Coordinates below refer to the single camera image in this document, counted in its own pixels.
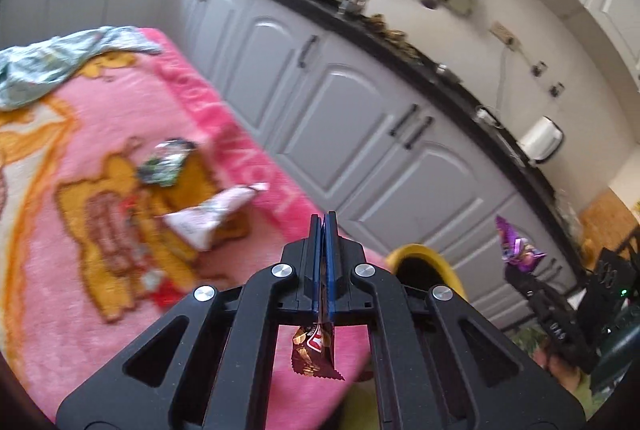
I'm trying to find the black kitchen countertop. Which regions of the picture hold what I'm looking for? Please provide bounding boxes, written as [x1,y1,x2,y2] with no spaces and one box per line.
[0,0,587,232]

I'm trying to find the white electric kettle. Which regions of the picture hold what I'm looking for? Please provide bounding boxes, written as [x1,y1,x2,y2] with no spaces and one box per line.
[517,115,565,164]

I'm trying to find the wooden cutting board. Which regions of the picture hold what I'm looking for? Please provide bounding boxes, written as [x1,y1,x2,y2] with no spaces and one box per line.
[580,187,640,272]

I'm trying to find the beige wall power outlet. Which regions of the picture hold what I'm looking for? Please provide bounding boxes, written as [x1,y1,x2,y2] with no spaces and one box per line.
[488,22,516,45]

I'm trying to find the white charger adapter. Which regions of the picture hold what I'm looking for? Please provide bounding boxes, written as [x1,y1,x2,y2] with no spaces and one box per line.
[475,106,504,129]

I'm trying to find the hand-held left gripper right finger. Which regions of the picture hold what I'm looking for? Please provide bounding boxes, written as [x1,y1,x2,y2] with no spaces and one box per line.
[324,211,587,430]

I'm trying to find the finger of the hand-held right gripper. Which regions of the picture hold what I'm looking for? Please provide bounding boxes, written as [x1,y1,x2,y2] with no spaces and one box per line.
[504,266,539,311]
[520,266,554,306]

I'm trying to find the red plastic wrapper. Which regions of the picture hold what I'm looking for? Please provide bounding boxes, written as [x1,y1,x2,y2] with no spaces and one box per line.
[150,277,186,309]

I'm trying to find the pink printed blanket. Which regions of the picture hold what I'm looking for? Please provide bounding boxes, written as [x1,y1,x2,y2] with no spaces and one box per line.
[0,27,397,417]

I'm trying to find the brown snack wrapper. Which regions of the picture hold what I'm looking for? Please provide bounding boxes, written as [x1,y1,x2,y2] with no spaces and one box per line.
[291,322,346,384]

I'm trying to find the green silver foil wrapper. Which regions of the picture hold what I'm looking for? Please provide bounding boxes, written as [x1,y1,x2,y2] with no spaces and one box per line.
[137,137,199,189]

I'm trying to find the yellow rimmed bin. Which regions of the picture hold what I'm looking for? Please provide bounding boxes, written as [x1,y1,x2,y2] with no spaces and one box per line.
[387,244,471,327]

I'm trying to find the white base cabinets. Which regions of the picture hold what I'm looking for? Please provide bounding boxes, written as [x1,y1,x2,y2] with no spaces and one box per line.
[0,0,577,332]

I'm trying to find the white printed wrapper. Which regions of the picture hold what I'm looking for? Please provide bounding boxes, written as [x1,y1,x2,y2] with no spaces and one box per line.
[162,182,271,252]

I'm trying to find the person's right hand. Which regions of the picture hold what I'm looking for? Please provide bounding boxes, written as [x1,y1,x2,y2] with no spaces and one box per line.
[547,352,584,391]

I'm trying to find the green leafy vegetables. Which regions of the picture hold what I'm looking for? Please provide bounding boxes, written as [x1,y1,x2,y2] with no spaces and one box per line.
[510,325,551,361]

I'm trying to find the light blue cloth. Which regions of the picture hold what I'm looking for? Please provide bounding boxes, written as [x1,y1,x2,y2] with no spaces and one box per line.
[0,26,164,112]

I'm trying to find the clear plastic bag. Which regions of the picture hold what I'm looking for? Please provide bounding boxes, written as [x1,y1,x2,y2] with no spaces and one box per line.
[552,195,584,241]

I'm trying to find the pile of brown ginger roots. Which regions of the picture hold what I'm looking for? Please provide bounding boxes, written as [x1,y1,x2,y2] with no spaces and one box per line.
[362,13,421,61]

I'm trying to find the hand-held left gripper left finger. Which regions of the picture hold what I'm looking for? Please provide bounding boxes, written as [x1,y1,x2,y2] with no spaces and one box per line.
[55,214,325,430]

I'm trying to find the purple foil wrapper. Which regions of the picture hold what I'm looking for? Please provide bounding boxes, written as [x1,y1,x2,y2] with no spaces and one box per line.
[494,215,549,274]

